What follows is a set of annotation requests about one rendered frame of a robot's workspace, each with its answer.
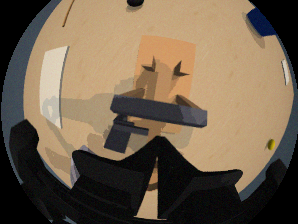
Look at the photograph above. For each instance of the yellow ball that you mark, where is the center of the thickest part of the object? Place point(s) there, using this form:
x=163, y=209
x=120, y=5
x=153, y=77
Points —
x=271, y=144

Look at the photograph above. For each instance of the beige flat square plate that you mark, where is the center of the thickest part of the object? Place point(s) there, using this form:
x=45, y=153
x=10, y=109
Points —
x=284, y=67

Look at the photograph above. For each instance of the black ball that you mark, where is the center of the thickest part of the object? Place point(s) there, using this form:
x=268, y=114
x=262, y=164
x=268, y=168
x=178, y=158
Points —
x=135, y=3

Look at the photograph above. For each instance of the cream flat square pad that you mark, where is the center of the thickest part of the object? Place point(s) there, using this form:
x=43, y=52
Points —
x=51, y=81

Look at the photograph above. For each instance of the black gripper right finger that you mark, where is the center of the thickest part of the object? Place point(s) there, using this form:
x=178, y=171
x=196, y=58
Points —
x=177, y=178

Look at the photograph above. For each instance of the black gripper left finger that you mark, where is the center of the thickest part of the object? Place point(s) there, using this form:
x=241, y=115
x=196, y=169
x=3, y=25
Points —
x=131, y=174

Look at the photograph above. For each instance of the blue cup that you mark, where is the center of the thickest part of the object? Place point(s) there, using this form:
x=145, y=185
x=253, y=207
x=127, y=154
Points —
x=260, y=24

